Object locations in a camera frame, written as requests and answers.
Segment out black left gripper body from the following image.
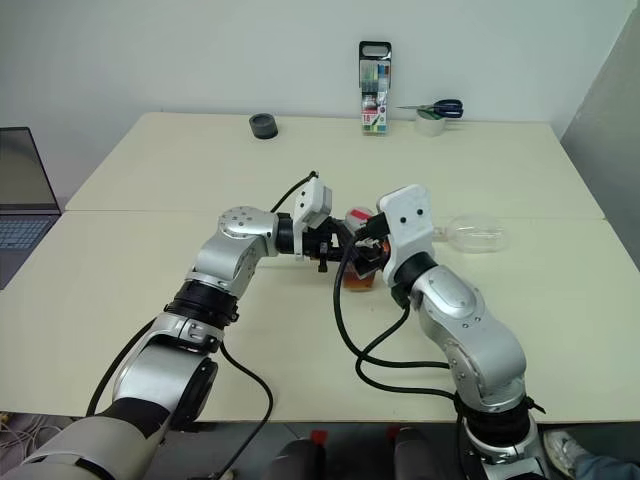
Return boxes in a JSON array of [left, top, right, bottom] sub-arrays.
[[301, 217, 337, 274]]

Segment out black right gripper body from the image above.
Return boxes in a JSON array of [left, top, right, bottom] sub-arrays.
[[372, 234, 394, 266]]

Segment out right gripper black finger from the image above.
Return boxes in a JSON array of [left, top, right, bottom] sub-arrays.
[[357, 213, 389, 239], [355, 248, 382, 277]]

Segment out clear bottle with red drink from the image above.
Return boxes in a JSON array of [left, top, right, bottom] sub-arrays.
[[342, 205, 380, 294]]

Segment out clear wine glass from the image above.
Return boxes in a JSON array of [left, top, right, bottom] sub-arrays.
[[432, 213, 509, 254]]

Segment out white tape roll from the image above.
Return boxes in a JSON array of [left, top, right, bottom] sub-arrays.
[[415, 108, 449, 137]]

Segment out round black container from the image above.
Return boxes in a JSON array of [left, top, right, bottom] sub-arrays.
[[248, 113, 280, 140]]

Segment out coloured marker pen pack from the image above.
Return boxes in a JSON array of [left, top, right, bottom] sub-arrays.
[[357, 39, 392, 136]]

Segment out dark rounded shape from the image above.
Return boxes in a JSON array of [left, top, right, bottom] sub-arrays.
[[272, 439, 329, 480], [394, 427, 442, 480]]

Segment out white sneaker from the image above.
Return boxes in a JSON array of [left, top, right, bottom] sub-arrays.
[[543, 430, 587, 477]]

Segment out grey laptop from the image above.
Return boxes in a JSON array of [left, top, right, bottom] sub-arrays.
[[0, 127, 64, 291]]

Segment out blue jeans leg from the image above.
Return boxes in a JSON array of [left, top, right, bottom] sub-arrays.
[[574, 447, 640, 480]]

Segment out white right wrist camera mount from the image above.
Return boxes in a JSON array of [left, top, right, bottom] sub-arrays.
[[375, 183, 436, 286]]

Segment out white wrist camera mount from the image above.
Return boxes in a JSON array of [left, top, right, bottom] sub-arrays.
[[293, 178, 335, 264], [375, 183, 436, 286]]

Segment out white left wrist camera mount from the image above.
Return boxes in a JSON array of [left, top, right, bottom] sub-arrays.
[[293, 178, 335, 264]]

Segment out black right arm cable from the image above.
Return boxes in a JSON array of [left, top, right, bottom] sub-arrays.
[[332, 238, 464, 404]]

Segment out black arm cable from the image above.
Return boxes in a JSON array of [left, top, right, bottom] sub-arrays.
[[332, 238, 464, 404], [85, 170, 321, 480]]

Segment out blue-handled scissors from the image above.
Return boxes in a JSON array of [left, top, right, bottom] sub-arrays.
[[395, 98, 465, 120]]

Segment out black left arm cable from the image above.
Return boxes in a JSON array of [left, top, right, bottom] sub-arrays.
[[85, 170, 321, 480]]

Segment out loose cables on floor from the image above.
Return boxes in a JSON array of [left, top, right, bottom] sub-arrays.
[[0, 412, 64, 451]]

